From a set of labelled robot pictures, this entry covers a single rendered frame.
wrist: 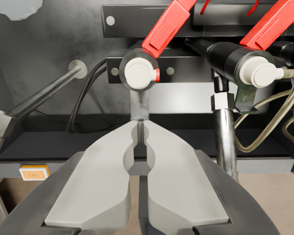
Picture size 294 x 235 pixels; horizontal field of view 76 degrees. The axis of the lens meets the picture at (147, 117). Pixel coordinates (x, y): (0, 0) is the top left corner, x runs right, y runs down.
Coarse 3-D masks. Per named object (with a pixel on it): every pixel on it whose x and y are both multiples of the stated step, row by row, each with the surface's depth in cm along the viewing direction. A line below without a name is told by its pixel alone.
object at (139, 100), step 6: (132, 90) 14; (132, 96) 14; (138, 96) 14; (144, 96) 14; (132, 102) 14; (138, 102) 14; (144, 102) 14; (132, 108) 14; (138, 108) 14; (144, 108) 14
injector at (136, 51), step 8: (136, 48) 14; (144, 48) 14; (128, 56) 12; (136, 56) 12; (144, 56) 12; (152, 56) 13; (120, 64) 13; (152, 64) 13; (120, 72) 13; (128, 88) 14; (144, 88) 13
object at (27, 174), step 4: (24, 172) 37; (28, 172) 37; (32, 172) 37; (36, 172) 37; (40, 172) 37; (48, 172) 38; (24, 176) 38; (28, 176) 38; (32, 176) 38; (36, 176) 38; (40, 176) 38; (44, 176) 38
